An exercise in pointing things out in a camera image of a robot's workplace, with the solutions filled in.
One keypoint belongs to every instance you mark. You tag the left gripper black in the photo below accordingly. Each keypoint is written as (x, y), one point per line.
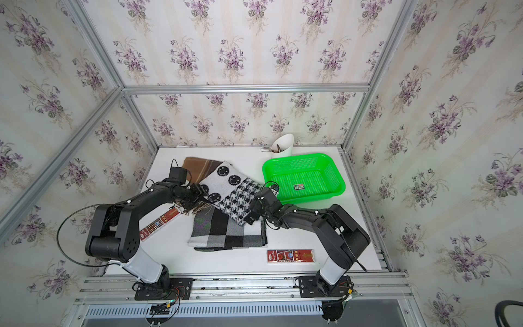
(198, 191)

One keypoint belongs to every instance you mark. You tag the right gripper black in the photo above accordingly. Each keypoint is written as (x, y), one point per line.
(254, 206)

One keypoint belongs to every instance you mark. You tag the black white knitted smiley scarf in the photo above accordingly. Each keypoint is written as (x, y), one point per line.
(232, 192)

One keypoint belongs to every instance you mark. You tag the grey black checkered scarf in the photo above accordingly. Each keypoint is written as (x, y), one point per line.
(214, 231)

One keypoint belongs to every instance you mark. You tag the green plastic basket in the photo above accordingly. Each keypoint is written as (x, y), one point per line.
(317, 172)

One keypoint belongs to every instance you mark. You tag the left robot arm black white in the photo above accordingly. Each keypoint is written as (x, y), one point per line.
(114, 235)

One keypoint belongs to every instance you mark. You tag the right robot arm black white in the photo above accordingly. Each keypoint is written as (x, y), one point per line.
(343, 239)

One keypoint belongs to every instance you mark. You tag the brown plaid fringed scarf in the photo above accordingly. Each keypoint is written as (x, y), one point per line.
(199, 169)

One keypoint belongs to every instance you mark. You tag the red packet front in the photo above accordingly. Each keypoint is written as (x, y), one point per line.
(290, 255)

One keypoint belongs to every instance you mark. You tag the red packet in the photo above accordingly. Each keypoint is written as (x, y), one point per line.
(159, 223)
(290, 255)

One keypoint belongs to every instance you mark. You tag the white cup holder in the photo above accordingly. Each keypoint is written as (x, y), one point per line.
(286, 143)

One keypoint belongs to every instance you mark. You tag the red packet left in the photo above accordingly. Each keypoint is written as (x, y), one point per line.
(159, 223)

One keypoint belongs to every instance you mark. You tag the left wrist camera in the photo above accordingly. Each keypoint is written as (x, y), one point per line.
(178, 175)

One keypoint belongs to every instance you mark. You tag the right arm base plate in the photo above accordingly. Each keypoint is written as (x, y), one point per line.
(316, 287)

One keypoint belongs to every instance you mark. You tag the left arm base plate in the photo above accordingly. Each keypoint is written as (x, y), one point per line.
(163, 289)

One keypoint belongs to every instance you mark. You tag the aluminium rail frame front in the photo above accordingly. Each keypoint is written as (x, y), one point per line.
(240, 295)

